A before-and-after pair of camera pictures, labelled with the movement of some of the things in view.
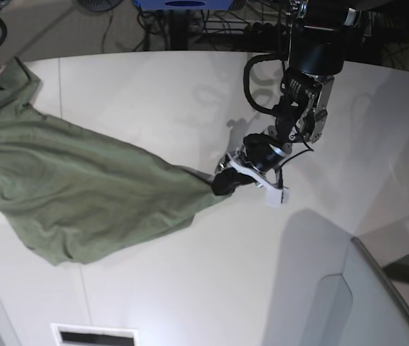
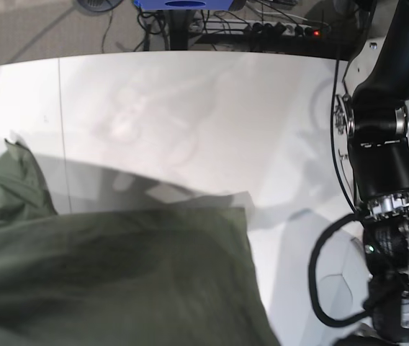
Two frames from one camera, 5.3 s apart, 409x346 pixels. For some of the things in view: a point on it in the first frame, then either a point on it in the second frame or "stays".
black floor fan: x=101 y=5 stays
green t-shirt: x=74 y=194 to x=148 y=277
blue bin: x=184 y=4 stays
